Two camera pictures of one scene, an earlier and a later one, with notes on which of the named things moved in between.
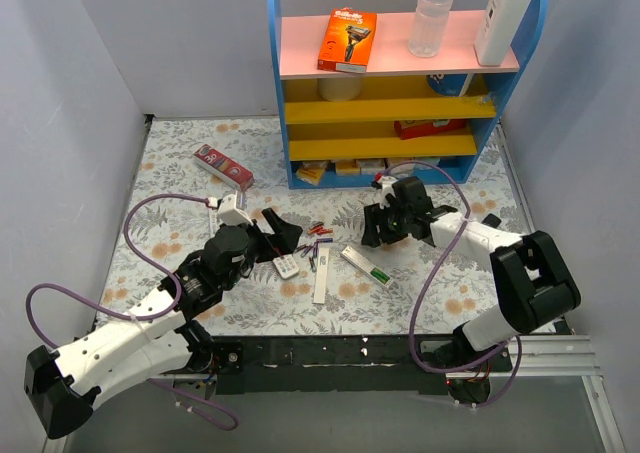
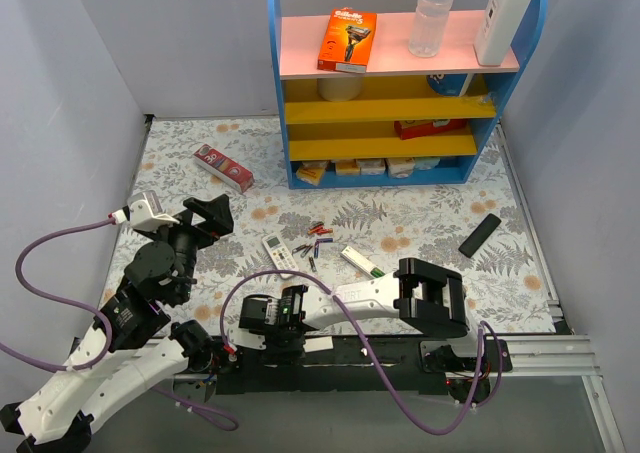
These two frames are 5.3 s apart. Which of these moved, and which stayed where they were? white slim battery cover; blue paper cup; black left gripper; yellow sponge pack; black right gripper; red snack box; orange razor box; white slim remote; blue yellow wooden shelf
Moved: white slim battery cover; black right gripper; black left gripper
Stayed: white slim remote; blue yellow wooden shelf; blue paper cup; red snack box; yellow sponge pack; orange razor box
